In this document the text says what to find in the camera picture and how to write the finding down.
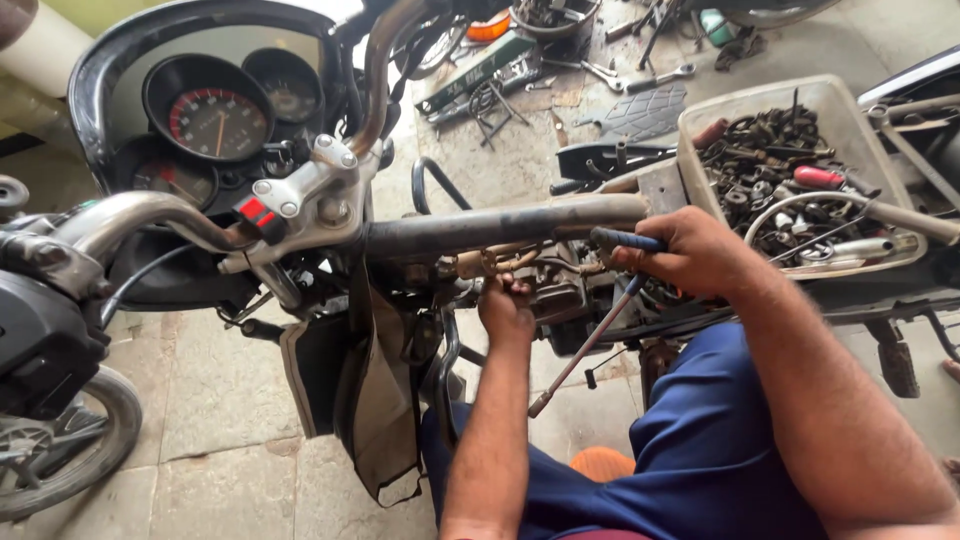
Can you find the person's left hand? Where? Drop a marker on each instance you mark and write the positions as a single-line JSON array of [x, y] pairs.
[[504, 315]]

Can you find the person's right hand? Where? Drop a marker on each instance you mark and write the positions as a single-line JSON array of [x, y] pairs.
[[690, 251]]

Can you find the person's right fingers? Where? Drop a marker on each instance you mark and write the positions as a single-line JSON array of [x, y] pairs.
[[643, 259]]

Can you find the person's left fingers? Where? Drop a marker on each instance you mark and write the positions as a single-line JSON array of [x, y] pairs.
[[511, 285]]

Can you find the motorcycle engine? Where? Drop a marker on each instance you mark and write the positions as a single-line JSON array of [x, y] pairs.
[[559, 296]]

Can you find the black plastic motorcycle part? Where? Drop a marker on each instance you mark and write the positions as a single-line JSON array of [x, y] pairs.
[[600, 161]]

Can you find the black crash guard tube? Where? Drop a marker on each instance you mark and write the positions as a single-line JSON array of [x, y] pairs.
[[444, 375]]

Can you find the heap of rusty metal parts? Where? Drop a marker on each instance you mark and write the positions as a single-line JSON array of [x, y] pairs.
[[757, 172]]

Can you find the black rubber mat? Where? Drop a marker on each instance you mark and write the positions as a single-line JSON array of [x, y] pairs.
[[645, 112]]

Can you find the silver combination wrench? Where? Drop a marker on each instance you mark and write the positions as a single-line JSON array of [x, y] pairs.
[[660, 79]]

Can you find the beige and black canvas cloth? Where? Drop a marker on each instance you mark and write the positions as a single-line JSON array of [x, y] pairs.
[[375, 405]]

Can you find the silver open end wrench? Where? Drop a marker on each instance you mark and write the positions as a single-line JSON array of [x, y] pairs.
[[592, 71]]

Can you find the person's blue trousers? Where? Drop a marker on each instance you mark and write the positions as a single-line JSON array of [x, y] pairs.
[[697, 450]]

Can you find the orange stool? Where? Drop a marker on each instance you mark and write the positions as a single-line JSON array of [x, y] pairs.
[[601, 465]]

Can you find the green tool box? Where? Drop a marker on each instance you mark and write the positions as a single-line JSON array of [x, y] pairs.
[[480, 67]]

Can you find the dirty grey rag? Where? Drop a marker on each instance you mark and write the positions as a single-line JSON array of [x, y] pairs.
[[739, 49]]

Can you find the green bottle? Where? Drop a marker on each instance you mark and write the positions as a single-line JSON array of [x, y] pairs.
[[716, 28]]

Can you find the white plastic crate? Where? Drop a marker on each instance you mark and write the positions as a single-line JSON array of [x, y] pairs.
[[840, 105]]

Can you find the round metal pan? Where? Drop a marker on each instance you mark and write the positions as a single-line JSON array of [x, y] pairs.
[[555, 22]]

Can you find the orange indicator lens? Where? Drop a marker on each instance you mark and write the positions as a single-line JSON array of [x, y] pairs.
[[489, 28]]

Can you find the black motorcycle footpeg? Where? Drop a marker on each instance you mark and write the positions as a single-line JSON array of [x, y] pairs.
[[898, 367]]

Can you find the small round dark gauge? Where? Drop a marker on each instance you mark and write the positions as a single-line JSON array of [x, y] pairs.
[[289, 86]]

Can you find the parked motorcycle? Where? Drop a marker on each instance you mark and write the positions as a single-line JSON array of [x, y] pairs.
[[922, 120]]

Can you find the large round speedometer gauge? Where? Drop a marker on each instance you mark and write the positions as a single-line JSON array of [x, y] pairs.
[[214, 112]]

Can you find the small round fuel gauge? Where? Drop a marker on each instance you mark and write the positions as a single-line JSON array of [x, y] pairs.
[[169, 176]]

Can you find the motorcycle front wheel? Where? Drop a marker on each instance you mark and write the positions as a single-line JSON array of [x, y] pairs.
[[112, 442]]

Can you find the black motorcycle fairing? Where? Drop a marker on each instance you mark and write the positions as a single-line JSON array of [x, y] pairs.
[[94, 82]]

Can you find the dark motorcycle frame tube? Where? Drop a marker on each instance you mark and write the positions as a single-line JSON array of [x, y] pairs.
[[487, 225]]

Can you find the red and black switch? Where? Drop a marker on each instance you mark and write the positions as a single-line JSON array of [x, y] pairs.
[[256, 214]]

